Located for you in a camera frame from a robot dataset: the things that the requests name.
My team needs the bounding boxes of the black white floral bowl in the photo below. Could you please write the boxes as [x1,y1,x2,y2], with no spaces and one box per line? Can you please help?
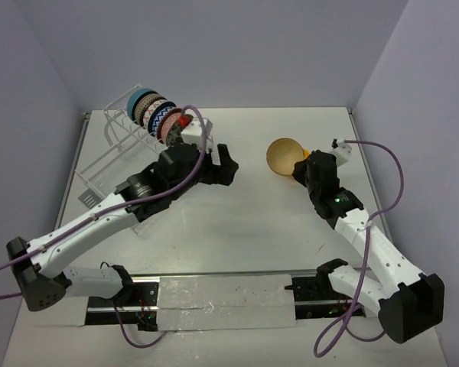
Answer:
[165,115,193,147]

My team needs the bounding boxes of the tan beige bowl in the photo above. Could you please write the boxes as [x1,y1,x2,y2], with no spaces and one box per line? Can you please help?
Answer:
[266,138,305,176]

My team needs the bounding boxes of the blue triangle pattern bowl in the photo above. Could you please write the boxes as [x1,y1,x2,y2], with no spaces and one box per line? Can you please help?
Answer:
[147,101,176,137]

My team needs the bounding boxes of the dark brown cream bowl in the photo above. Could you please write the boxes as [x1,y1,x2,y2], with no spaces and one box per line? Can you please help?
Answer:
[135,93,165,127]

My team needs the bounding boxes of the teal blue bowl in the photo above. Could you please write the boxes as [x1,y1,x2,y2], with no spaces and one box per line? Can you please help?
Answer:
[126,88,157,121]

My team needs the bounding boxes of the orange red patterned bowl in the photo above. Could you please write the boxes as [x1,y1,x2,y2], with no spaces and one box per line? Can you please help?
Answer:
[158,108,181,143]

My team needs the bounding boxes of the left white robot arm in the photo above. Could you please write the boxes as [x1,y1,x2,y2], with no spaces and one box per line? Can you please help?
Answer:
[6,144,239,312]

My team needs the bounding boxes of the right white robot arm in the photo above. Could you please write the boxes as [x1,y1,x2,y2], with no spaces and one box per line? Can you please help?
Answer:
[292,151,444,344]

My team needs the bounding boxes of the silver tape sheet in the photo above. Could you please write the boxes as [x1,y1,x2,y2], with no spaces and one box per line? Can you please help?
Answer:
[156,274,296,331]

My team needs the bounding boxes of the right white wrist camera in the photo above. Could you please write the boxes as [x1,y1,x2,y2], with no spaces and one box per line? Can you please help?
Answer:
[330,138,352,167]

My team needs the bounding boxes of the white wire dish rack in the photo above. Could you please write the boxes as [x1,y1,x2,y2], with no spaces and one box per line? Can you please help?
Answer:
[73,82,215,235]

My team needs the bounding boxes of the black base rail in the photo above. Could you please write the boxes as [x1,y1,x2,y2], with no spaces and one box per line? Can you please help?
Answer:
[85,271,351,332]

